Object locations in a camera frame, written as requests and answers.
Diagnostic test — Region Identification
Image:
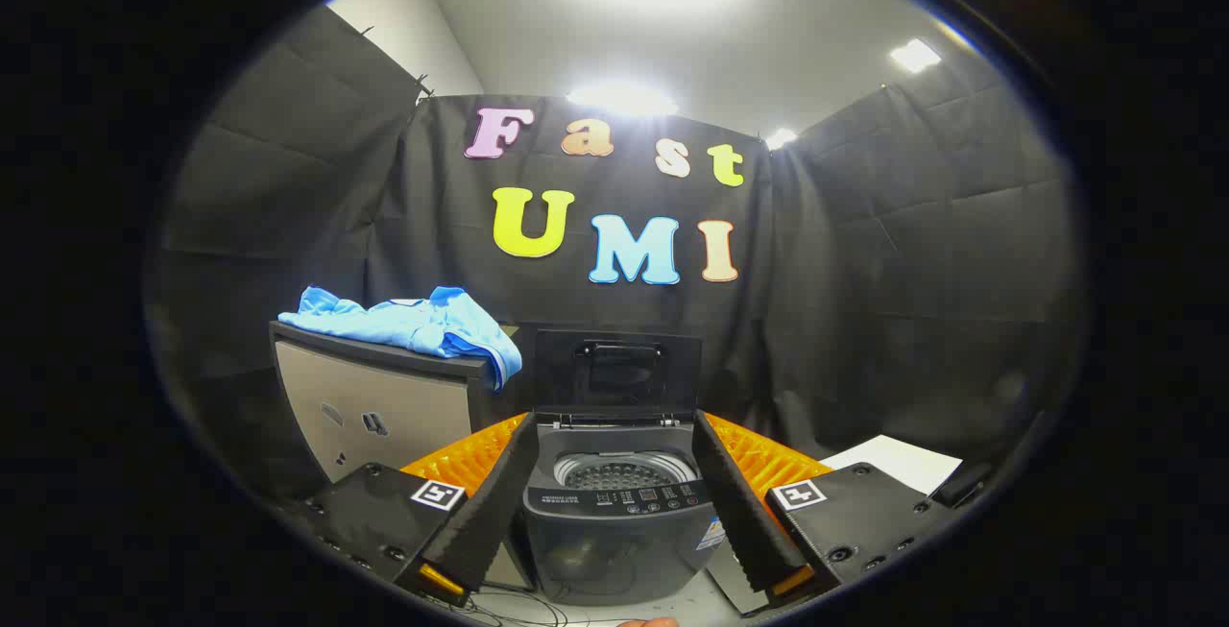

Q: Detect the dark grey washing machine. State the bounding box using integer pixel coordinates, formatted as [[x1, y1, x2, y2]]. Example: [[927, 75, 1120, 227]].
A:
[[521, 412, 731, 607]]

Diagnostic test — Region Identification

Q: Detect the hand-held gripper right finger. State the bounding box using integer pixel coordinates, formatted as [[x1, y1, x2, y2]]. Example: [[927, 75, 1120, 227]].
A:
[[692, 409, 952, 617]]

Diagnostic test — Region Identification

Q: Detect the grey cabinet with dark top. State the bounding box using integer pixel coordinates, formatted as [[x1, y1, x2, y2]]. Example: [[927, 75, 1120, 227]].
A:
[[268, 320, 539, 591]]

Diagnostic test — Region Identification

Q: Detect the black backdrop cloth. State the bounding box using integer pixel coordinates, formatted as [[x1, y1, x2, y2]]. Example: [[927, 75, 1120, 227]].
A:
[[144, 3, 1088, 513]]

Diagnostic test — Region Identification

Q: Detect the light blue polo shirt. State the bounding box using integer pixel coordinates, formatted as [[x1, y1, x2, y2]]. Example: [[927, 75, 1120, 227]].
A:
[[277, 285, 524, 392]]

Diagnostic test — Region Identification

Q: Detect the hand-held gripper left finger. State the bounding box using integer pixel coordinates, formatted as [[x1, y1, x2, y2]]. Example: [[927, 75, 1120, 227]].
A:
[[288, 412, 542, 608]]

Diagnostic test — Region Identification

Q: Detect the dark washing machine lid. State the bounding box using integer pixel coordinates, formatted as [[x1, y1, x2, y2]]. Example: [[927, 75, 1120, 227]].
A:
[[533, 328, 704, 420]]

